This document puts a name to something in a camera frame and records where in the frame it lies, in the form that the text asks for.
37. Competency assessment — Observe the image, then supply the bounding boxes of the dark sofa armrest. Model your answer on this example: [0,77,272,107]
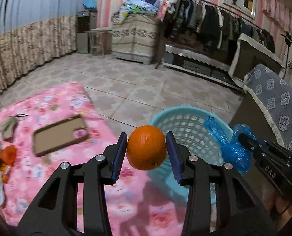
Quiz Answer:
[229,93,278,143]

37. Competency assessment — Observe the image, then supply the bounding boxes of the brown phone case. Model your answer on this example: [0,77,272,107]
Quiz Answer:
[32,114,90,157]

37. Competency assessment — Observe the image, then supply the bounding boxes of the clothes rack with garments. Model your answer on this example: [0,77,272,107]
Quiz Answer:
[163,0,275,65]

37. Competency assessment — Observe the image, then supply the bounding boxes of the blue plastic bag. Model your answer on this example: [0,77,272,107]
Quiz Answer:
[204,116,256,174]

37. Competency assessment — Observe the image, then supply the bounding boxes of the cloth-covered cabinet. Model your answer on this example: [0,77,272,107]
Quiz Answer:
[111,13,160,65]

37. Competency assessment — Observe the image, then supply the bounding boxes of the pink floral tablecloth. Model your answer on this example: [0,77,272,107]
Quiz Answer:
[0,83,186,235]

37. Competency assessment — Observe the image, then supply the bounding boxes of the pile of folded bedding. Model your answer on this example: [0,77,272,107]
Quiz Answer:
[111,0,162,24]

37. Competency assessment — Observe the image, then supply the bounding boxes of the orange tangerine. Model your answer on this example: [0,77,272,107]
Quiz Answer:
[126,125,167,171]

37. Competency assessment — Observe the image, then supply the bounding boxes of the blue patterned sofa cover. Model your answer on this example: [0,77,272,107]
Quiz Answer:
[243,64,292,152]

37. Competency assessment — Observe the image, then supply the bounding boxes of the light blue plastic basket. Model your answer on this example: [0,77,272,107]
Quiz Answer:
[148,106,233,205]

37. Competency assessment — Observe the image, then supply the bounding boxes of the low shelf with lace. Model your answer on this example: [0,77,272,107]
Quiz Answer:
[162,44,241,90]

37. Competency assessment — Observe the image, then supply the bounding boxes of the grey water dispenser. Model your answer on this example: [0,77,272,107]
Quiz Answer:
[76,10,97,54]

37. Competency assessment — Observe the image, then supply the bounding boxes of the blue and floral curtain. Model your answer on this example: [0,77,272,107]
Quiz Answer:
[0,0,83,93]

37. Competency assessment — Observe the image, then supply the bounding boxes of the beige cloth pouch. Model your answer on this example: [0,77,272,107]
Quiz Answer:
[0,116,17,141]

